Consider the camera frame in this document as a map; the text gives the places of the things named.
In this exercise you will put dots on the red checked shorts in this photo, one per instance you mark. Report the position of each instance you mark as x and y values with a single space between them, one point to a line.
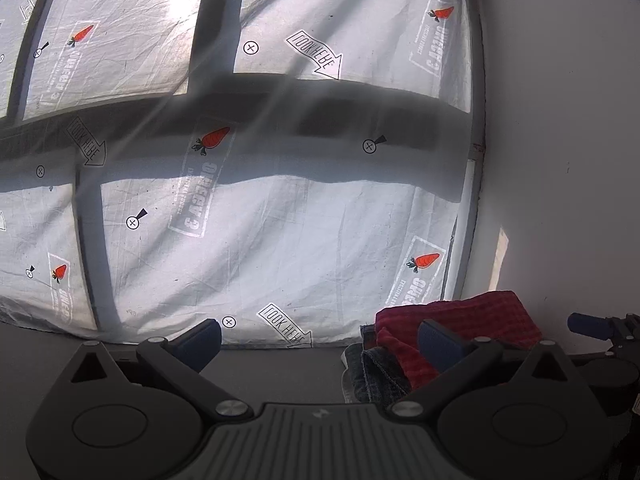
465 317

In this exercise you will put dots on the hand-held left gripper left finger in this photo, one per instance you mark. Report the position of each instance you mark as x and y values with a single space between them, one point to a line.
197 345

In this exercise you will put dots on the folded blue jeans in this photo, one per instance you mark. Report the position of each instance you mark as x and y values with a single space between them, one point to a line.
370 370

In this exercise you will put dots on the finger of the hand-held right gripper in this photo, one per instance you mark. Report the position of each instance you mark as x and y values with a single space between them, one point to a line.
587 324

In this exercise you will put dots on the white printed curtain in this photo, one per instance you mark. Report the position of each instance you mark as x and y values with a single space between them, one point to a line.
280 220

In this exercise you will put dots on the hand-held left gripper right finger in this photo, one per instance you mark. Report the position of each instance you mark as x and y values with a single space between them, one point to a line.
441 345

